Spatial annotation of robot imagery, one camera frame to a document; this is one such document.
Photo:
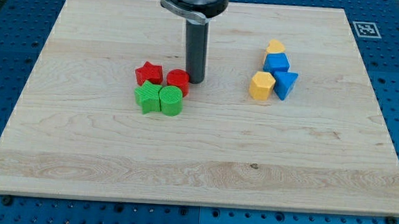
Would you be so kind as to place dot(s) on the red cylinder block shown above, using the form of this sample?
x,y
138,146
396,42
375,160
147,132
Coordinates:
x,y
178,78

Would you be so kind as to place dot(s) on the yellow hexagon block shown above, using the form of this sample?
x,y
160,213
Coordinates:
x,y
261,86

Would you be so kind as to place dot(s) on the blue cube block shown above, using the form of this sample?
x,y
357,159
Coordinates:
x,y
276,62

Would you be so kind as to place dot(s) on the light wooden board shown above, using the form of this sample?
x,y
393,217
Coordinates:
x,y
77,132

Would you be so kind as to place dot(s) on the black bolt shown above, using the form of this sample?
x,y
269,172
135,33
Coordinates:
x,y
6,200
391,220

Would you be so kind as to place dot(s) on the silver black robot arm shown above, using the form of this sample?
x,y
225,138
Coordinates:
x,y
197,14

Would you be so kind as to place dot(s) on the green star block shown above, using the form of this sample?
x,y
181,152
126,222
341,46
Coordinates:
x,y
147,97

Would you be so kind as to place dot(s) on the black bolt front right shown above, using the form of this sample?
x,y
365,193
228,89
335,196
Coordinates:
x,y
391,220

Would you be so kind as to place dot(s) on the red star block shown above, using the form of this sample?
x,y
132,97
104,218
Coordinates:
x,y
149,72

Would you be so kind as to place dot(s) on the black bolt front left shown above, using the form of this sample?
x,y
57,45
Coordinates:
x,y
6,200

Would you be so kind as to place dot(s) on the green cylinder block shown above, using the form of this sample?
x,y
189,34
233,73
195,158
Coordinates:
x,y
171,100

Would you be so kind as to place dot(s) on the blue triangle block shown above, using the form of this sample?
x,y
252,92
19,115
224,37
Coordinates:
x,y
285,81

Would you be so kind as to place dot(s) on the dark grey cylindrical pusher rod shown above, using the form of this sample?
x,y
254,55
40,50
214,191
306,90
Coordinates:
x,y
196,46

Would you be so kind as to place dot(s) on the yellow heart block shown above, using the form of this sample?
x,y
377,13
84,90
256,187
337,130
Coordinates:
x,y
274,46

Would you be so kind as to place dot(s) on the white fiducial marker tag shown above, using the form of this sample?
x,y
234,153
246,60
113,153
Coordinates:
x,y
366,29

